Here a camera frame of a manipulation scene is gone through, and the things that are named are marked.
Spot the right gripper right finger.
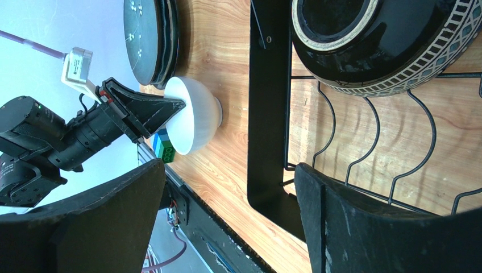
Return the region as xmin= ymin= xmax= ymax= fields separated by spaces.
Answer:
xmin=294 ymin=163 xmax=481 ymax=272

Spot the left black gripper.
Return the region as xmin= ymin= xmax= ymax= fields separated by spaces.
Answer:
xmin=1 ymin=77 xmax=186 ymax=172

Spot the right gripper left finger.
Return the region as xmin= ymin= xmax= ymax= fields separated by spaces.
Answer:
xmin=1 ymin=159 xmax=166 ymax=272

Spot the white patterned bowl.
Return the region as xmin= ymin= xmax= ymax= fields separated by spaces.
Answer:
xmin=164 ymin=77 xmax=223 ymax=155

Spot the black wire dish rack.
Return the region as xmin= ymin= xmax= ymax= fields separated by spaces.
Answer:
xmin=246 ymin=0 xmax=482 ymax=242

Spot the dark blue floral plate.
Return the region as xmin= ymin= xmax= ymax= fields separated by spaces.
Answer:
xmin=123 ymin=0 xmax=161 ymax=85

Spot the black gold patterned bowl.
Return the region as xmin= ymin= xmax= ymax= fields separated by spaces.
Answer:
xmin=290 ymin=0 xmax=481 ymax=97

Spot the blue green striped block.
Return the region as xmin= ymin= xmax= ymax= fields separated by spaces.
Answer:
xmin=152 ymin=128 xmax=176 ymax=163

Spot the black bottom plate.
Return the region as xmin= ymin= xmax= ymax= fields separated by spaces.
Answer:
xmin=157 ymin=1 xmax=180 ymax=89

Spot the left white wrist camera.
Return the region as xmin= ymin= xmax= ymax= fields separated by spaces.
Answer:
xmin=61 ymin=47 xmax=101 ymax=103

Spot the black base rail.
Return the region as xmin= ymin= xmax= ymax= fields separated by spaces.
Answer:
xmin=160 ymin=165 xmax=274 ymax=272

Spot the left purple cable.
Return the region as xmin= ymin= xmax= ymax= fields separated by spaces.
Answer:
xmin=0 ymin=30 xmax=69 ymax=61

